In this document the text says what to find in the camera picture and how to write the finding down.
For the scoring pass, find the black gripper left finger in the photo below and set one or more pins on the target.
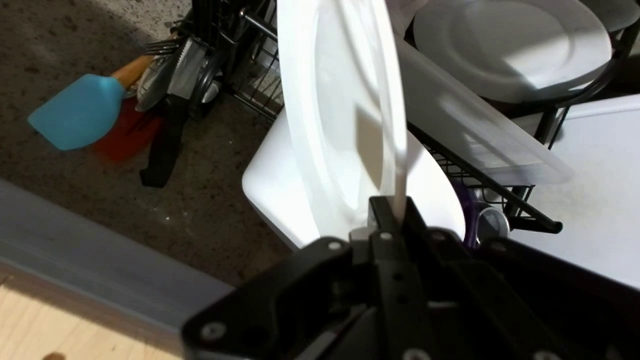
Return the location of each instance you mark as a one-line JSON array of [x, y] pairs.
[[397, 317]]

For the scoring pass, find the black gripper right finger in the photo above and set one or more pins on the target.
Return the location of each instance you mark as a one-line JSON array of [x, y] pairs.
[[491, 323]]

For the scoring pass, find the white dinner plate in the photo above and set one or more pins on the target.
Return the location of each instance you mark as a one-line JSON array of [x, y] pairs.
[[345, 102]]

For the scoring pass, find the steel thermos bottle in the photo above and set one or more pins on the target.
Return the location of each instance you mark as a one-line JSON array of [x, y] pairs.
[[483, 220]]

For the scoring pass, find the large white bowl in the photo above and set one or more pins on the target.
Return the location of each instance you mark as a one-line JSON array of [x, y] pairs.
[[275, 187]]

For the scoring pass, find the red silicone spatula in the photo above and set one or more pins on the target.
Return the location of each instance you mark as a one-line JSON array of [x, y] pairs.
[[130, 134]]

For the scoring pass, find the teal silicone spatula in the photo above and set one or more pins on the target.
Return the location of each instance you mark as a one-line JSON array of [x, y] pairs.
[[86, 108]]

